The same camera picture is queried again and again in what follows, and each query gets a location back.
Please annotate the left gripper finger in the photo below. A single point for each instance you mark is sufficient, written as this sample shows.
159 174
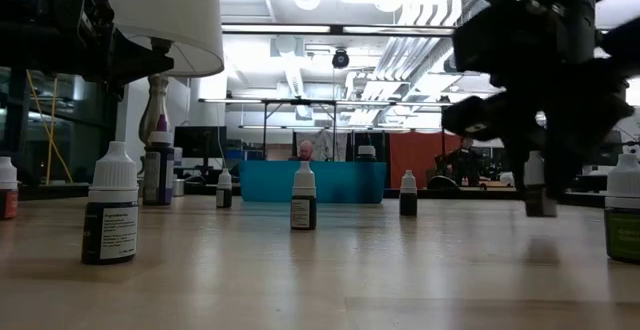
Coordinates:
140 60

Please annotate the person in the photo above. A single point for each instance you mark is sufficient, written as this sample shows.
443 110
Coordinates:
465 162
306 151

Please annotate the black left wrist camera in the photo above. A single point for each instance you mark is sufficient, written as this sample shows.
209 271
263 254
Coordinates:
85 10

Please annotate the black hanging dome camera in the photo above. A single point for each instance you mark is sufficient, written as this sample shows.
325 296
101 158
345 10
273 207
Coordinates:
340 59

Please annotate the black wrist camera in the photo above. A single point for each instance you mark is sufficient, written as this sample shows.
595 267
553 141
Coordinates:
470 117
85 10

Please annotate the large bottle violet nozzle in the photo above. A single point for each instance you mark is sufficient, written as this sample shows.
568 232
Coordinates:
159 170

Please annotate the small red dropper bottle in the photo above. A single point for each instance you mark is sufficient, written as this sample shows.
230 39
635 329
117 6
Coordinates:
6 190

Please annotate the black office chair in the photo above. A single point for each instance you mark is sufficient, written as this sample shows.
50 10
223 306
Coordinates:
444 182

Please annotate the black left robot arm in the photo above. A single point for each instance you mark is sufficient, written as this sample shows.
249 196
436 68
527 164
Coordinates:
25 30

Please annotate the blue plastic bin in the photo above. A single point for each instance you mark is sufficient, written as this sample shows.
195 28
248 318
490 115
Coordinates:
310 182

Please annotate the orange partition wall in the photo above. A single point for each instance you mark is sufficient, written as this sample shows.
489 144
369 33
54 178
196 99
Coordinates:
415 162

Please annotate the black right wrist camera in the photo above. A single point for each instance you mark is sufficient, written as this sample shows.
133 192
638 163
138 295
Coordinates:
470 117

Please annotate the silver lamp white shade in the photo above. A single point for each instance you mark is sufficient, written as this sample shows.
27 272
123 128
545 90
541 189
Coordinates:
165 20

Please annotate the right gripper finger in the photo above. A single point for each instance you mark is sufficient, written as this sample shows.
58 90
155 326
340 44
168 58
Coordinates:
518 165
559 170

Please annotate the small green dropper bottle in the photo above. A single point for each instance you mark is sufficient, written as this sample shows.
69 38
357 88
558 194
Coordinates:
624 210

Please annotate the black computer monitor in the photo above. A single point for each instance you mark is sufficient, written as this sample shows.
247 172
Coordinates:
200 142

